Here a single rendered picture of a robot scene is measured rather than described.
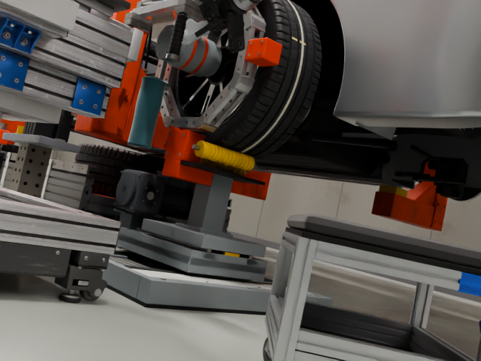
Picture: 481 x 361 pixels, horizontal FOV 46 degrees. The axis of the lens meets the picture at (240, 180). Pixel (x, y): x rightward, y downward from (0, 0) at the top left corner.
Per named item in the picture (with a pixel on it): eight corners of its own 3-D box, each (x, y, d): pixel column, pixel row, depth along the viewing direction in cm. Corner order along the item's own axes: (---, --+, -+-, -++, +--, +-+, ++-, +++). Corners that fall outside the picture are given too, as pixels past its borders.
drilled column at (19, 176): (28, 247, 235) (51, 148, 238) (4, 243, 229) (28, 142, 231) (20, 243, 243) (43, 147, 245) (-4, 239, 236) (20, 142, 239)
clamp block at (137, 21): (150, 34, 209) (153, 19, 210) (129, 24, 204) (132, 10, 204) (143, 35, 213) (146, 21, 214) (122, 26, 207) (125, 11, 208)
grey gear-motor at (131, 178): (203, 261, 252) (220, 185, 255) (122, 250, 225) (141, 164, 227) (180, 253, 266) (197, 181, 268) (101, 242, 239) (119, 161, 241)
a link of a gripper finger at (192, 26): (175, 29, 162) (202, 13, 161) (184, 47, 162) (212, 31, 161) (172, 26, 159) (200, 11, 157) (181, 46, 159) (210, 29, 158)
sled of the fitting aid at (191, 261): (263, 284, 212) (268, 258, 213) (186, 275, 189) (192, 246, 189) (186, 258, 250) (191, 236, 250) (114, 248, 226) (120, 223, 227)
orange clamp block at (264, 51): (260, 67, 191) (278, 65, 184) (243, 59, 186) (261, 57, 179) (264, 47, 191) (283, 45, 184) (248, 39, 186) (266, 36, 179)
